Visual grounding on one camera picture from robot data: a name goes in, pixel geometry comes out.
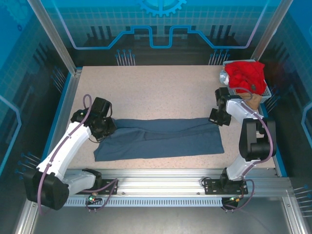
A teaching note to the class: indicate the blue t-shirt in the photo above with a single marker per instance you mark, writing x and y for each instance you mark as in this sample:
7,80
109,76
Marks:
170,143

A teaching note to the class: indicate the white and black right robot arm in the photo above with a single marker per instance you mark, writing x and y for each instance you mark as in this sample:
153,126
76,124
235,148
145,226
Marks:
256,136

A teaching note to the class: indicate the tan t-shirt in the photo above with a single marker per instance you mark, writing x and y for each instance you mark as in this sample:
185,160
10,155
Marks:
254,101

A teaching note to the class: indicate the light grey t-shirt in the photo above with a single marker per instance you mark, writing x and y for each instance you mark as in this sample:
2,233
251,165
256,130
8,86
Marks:
223,78

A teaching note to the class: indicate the light blue plastic basket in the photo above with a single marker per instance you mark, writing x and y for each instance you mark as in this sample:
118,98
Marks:
267,93

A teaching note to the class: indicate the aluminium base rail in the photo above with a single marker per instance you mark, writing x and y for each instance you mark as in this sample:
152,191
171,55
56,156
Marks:
158,180

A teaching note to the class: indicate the aluminium frame post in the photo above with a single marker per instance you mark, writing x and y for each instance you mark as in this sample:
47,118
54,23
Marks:
270,31
56,36

